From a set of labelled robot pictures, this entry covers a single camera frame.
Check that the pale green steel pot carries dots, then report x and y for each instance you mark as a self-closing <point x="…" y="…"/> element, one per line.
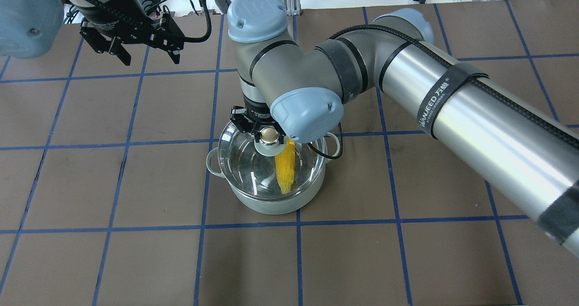
<point x="271" y="193"/>

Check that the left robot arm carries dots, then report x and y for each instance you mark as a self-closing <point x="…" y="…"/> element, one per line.
<point x="29" y="27"/>

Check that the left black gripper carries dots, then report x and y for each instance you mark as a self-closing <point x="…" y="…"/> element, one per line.
<point x="100" y="28"/>

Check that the glass lid with knob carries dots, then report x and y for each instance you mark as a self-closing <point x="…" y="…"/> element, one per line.
<point x="267" y="161"/>

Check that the yellow corn cob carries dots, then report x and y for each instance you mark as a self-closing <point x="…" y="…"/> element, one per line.
<point x="285" y="167"/>

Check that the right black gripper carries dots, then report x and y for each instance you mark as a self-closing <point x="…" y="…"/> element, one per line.
<point x="256" y="116"/>

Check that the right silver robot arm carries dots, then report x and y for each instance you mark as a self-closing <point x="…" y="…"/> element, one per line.
<point x="528" y="156"/>

